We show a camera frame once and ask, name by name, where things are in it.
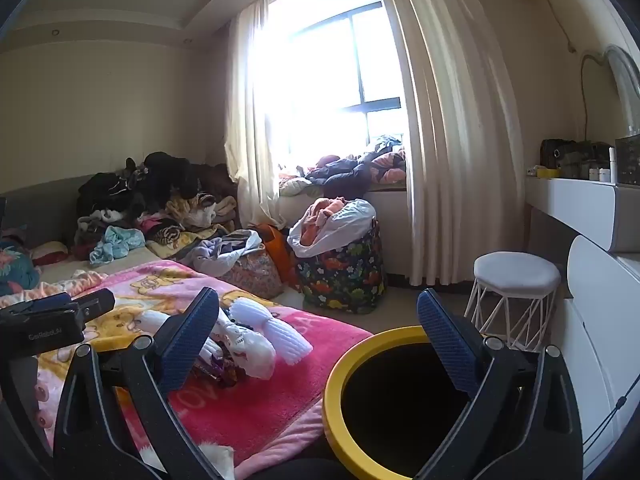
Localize white fluffy cloth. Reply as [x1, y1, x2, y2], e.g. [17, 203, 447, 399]
[140, 440, 236, 480]

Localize black cord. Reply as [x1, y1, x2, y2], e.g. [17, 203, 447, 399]
[582, 395, 640, 461]

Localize white grey cloth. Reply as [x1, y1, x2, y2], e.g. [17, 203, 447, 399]
[192, 230, 264, 277]

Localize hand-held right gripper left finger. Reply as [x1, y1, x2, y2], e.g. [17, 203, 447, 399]
[52, 287, 223, 480]

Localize wide cream curtain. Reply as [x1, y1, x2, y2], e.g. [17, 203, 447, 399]
[370, 0, 526, 286]

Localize grey cable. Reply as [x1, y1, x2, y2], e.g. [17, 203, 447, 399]
[579, 52, 608, 142]

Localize white cosmetic bottle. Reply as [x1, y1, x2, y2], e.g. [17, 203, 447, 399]
[599, 147, 619, 183]

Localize pink floral storage bag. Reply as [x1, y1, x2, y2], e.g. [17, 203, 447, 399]
[220, 250, 285, 301]

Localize white plastic bag of clothes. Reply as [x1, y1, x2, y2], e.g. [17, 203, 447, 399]
[288, 198, 377, 257]

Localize teal floral pillow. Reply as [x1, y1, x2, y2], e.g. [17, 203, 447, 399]
[0, 239, 42, 297]

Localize clothes on windowsill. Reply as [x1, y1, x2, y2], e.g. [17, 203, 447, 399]
[278, 135, 408, 196]

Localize orange bag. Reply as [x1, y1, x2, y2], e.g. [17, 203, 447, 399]
[257, 223, 301, 291]

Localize round vanity mirror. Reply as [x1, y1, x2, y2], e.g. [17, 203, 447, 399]
[580, 45, 640, 138]

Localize window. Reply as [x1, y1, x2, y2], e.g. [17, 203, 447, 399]
[267, 2, 407, 163]

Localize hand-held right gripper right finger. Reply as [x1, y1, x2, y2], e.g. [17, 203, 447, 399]
[414, 288, 583, 480]

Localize white fuzzy socks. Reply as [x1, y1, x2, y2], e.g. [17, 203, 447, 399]
[230, 297, 314, 367]

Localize grey bed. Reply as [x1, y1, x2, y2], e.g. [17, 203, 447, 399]
[0, 175, 171, 286]

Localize pink printed blanket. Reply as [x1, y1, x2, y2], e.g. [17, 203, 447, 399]
[0, 259, 373, 480]

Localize red pillow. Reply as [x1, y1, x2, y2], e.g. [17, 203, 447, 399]
[31, 241, 69, 266]

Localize white drawer cabinet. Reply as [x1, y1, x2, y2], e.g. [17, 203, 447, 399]
[565, 235, 640, 480]

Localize white plastic wrapper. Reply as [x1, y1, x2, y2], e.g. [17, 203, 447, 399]
[197, 310, 277, 381]

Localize silver pink candy wrapper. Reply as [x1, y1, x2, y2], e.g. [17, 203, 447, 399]
[194, 355, 241, 389]

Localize light blue cloth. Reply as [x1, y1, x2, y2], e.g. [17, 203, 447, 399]
[90, 226, 147, 267]

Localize black bin with yellow rim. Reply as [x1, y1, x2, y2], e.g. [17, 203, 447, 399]
[322, 326, 525, 480]

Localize pile of dark clothes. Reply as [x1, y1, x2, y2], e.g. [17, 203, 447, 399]
[75, 151, 241, 261]

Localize dinosaur print storage bag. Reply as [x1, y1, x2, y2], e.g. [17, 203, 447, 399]
[295, 220, 388, 315]

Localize white vanity table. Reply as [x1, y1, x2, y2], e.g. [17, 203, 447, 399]
[525, 175, 640, 256]

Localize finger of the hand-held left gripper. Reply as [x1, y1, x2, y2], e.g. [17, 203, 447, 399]
[71, 287, 117, 322]
[0, 291, 74, 318]

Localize narrow cream curtain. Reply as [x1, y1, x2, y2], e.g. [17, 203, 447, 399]
[224, 0, 283, 231]

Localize white wire-frame stool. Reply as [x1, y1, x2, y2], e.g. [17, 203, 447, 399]
[464, 252, 562, 352]

